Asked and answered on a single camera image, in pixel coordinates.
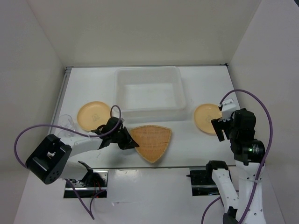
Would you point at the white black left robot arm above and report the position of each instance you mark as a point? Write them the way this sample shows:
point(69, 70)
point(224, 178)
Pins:
point(50, 157)

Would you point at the yellow bear plate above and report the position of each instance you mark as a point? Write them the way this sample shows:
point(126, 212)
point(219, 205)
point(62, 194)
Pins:
point(92, 115)
point(204, 114)

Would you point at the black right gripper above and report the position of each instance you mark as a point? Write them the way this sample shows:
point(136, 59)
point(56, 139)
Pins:
point(219, 124)

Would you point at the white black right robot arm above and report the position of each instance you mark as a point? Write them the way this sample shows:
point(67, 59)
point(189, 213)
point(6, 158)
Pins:
point(245, 205)

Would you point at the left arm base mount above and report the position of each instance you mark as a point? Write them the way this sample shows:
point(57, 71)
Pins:
point(97, 186)

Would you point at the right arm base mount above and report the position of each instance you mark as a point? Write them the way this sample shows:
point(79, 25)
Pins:
point(201, 184)

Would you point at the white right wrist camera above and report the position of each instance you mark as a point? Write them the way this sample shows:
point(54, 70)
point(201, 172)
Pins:
point(227, 107)

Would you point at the translucent white plastic bin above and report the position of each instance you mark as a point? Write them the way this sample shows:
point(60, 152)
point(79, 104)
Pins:
point(150, 94)

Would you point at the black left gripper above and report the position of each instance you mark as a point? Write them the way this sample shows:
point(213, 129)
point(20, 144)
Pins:
point(129, 143)

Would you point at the clear plastic cup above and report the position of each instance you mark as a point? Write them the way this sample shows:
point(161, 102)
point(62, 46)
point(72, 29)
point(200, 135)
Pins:
point(67, 122)

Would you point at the triangular woven bamboo basket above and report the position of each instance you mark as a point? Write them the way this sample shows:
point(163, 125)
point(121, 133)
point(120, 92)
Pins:
point(152, 140)

